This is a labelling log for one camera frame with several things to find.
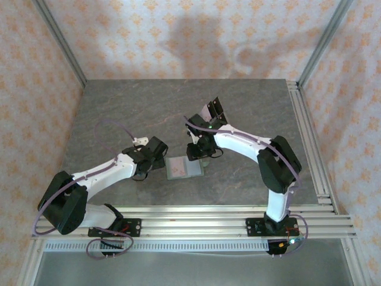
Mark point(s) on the grey metal shelf panel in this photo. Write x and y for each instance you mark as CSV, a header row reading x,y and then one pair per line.
x,y
193,271

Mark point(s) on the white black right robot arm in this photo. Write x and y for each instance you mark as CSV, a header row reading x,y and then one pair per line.
x,y
238,144

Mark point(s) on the white pink printed card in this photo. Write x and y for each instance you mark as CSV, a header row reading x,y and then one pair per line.
x,y
206,113
177,167

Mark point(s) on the aluminium corner post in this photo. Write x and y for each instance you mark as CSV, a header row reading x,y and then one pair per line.
x,y
325,38
61,38

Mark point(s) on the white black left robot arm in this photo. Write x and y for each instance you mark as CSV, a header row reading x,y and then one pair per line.
x,y
110,172

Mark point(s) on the black controller board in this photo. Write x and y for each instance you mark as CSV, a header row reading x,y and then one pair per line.
x,y
278,248
111,245

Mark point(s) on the aluminium frame leg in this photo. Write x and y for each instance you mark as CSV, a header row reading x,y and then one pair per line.
x,y
355,265
31,265

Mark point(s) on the aluminium side frame rail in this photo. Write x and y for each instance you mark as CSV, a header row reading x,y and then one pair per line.
x,y
303,119

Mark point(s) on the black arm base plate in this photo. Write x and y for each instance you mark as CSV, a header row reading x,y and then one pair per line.
x,y
253,228
134,227

